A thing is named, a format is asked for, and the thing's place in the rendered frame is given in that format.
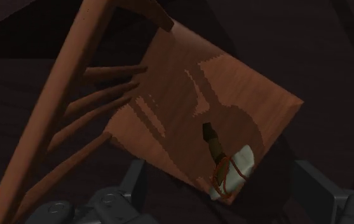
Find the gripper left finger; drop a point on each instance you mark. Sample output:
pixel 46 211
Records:
pixel 124 198

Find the brown wooden chair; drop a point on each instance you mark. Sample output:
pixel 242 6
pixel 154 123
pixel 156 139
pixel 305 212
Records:
pixel 176 102

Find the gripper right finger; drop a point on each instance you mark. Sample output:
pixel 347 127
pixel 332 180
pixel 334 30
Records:
pixel 319 192

